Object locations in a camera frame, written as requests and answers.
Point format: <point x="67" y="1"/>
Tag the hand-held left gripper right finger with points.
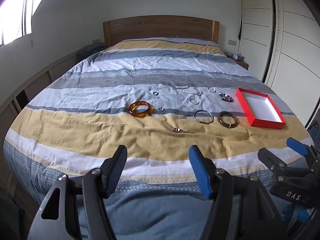
<point x="200" y="170"/>

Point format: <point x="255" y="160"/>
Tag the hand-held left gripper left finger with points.
<point x="117" y="170"/>

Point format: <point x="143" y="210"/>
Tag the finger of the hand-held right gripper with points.
<point x="268" y="158"/>
<point x="296" y="145"/>

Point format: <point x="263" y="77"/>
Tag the red shallow box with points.
<point x="267" y="124"/>

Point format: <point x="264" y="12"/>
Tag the silver pendant trinket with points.
<point x="175" y="129"/>

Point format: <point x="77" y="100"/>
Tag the brown stone bangle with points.
<point x="227" y="126"/>

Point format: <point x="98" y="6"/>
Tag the plain silver bangle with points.
<point x="194" y="116"/>

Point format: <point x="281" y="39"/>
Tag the amber resin bangle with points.
<point x="140" y="115"/>

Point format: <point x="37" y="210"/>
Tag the person's right hand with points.
<point x="302" y="216"/>

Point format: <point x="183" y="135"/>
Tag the bed with striped duvet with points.
<point x="100" y="130"/>

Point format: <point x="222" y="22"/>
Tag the blue fleece cloth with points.
<point x="155" y="212"/>

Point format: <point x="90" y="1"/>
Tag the wooden nightstand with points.
<point x="244" y="65"/>

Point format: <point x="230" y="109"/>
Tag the purple items on nightstand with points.
<point x="238" y="57"/>

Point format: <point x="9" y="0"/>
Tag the wooden low shelf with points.
<point x="37" y="80"/>

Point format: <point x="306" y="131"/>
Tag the dark cloth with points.
<point x="91" y="48"/>

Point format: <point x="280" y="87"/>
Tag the white wardrobe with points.
<point x="257" y="17"/>

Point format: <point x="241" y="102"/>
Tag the wooden headboard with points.
<point x="160" y="27"/>

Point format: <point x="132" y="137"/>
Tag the window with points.
<point x="15" y="17"/>

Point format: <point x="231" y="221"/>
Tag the wall switch plate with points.
<point x="232" y="42"/>
<point x="96" y="41"/>

